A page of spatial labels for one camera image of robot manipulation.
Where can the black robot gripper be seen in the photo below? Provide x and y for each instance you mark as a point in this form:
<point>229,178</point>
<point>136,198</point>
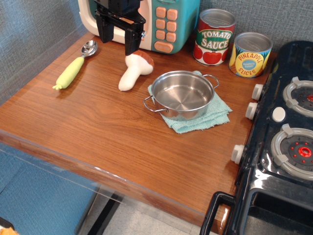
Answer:
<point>123,14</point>

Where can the white plush mushroom brown cap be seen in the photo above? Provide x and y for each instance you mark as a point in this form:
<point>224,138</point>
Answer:
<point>138,63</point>

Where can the teal toy microwave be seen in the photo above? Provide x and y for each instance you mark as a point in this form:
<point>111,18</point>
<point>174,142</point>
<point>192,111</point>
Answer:
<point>169,24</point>

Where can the small steel pot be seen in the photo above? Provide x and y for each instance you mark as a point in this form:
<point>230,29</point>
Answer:
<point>182,95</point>

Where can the tomato sauce can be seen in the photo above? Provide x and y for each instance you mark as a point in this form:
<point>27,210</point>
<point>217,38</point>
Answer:
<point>215,31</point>

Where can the teal folded cloth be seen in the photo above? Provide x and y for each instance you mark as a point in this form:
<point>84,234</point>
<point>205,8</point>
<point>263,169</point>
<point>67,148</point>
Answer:
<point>216,114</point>

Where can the pineapple slices can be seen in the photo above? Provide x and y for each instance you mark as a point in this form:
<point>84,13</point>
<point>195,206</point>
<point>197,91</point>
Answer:
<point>251,51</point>

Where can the black toy stove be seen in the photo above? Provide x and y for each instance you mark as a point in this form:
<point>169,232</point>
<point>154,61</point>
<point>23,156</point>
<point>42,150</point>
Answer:
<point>274,184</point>

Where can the orange plush toy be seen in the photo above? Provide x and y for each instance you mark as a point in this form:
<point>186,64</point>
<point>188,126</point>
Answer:
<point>8,231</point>

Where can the spoon with green handle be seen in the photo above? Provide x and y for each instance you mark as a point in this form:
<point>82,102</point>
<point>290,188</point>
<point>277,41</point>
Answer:
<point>69,74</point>

